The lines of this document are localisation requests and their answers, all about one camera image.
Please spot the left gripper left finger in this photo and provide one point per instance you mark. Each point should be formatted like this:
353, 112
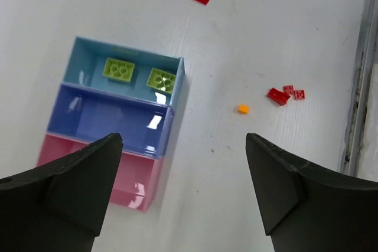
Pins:
61, 205

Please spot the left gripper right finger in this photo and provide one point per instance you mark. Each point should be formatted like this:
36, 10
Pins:
307, 207

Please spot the green lego brick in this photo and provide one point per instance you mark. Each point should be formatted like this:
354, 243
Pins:
161, 80
118, 70

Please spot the pink container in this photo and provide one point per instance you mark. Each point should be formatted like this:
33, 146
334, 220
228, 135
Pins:
136, 181

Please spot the dark blue container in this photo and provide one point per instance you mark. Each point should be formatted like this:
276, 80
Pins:
87, 115

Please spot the red lego brick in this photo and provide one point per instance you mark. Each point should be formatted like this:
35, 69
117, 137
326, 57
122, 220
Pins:
277, 96

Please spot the small red lego plate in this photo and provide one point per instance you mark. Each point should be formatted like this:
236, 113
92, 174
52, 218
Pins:
299, 94
289, 90

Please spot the small orange lego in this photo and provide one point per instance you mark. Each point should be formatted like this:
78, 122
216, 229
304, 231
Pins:
243, 109

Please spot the light blue container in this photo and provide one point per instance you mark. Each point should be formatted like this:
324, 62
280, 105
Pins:
87, 61

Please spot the right aluminium rail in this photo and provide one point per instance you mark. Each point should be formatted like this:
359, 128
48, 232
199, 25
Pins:
363, 65

